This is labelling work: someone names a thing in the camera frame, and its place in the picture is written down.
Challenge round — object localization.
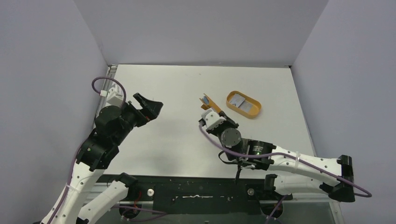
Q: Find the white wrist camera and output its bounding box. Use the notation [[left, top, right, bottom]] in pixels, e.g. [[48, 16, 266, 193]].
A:
[[106, 83, 124, 106], [201, 108, 226, 130]]

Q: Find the yellow leather card holder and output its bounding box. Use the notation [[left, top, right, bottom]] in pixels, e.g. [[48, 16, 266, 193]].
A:
[[200, 94, 222, 113]]

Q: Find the orange oval tray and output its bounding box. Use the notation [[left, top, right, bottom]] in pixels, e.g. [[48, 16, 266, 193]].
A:
[[226, 91, 262, 119]]

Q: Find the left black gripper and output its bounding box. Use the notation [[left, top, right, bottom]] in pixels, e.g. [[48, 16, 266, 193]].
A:
[[113, 93, 163, 145]]

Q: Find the card in tray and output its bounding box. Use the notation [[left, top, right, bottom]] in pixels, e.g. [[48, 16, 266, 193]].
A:
[[240, 100, 253, 113], [229, 93, 245, 108]]

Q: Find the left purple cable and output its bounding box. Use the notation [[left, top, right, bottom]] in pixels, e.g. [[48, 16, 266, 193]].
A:
[[46, 77, 168, 224]]

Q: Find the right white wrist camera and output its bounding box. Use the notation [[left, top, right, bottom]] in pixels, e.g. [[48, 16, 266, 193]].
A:
[[201, 108, 226, 130]]

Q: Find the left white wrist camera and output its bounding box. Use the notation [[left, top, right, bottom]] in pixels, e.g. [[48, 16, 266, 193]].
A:
[[106, 83, 124, 106]]

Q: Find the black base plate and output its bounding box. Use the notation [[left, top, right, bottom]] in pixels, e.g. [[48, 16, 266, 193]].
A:
[[119, 175, 282, 215]]

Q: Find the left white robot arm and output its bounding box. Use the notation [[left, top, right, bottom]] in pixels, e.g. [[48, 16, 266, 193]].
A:
[[40, 93, 163, 224]]

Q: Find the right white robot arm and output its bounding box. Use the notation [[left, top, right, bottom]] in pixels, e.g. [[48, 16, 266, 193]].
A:
[[199, 109, 355, 203]]

